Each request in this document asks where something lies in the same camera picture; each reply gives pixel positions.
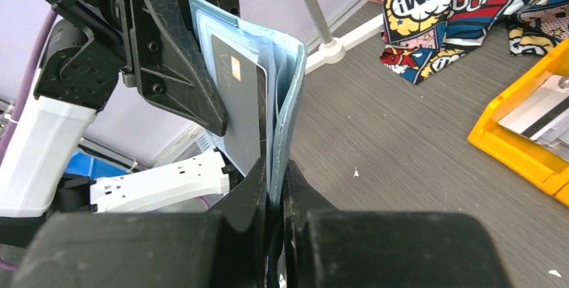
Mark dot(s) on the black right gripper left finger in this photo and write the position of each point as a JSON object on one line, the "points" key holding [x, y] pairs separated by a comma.
{"points": [[221, 247]]}

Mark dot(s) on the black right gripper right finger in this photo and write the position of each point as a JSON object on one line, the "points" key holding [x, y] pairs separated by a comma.
{"points": [[329, 247]]}

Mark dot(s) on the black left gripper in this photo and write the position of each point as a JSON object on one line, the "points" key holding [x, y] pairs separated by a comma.
{"points": [[170, 70]]}

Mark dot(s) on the black VIP credit card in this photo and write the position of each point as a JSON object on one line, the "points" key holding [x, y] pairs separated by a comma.
{"points": [[242, 86]]}

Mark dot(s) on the blue leather card holder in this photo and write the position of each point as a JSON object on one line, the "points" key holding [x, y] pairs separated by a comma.
{"points": [[284, 59]]}

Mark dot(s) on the yellow three-compartment bin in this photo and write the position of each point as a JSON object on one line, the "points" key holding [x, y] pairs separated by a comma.
{"points": [[546, 167]]}

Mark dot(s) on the white magnetic stripe card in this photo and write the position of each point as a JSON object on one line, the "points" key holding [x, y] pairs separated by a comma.
{"points": [[543, 116]]}

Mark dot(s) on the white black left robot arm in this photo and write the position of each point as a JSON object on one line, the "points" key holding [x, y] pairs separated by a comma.
{"points": [[84, 49]]}

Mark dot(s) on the white metal clothes rack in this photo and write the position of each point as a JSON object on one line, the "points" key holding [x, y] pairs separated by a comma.
{"points": [[332, 49]]}

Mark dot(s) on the colourful comic print shorts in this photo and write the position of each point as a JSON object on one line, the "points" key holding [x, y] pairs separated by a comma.
{"points": [[423, 37]]}

